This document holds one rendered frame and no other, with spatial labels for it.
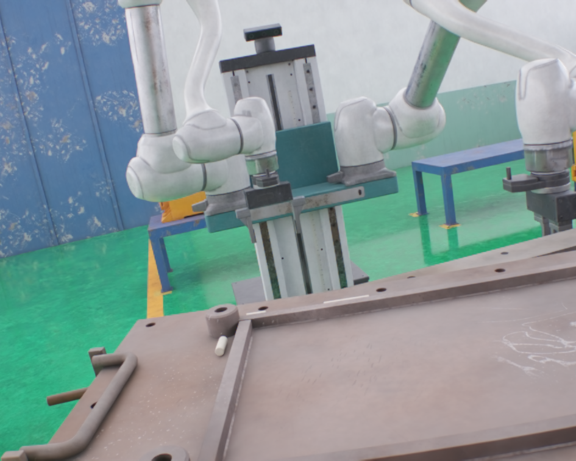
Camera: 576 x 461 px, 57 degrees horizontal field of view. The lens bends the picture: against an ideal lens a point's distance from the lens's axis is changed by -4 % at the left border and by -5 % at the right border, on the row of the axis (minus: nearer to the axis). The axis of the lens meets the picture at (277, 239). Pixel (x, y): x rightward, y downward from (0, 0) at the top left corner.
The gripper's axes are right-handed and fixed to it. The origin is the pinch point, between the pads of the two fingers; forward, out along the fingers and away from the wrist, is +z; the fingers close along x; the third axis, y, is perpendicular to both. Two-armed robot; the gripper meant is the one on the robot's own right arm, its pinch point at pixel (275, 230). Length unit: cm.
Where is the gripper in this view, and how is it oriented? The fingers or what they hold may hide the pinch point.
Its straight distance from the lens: 160.7
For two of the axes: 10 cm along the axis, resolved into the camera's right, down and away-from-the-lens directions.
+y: -1.6, -2.1, 9.6
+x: -9.7, 2.2, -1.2
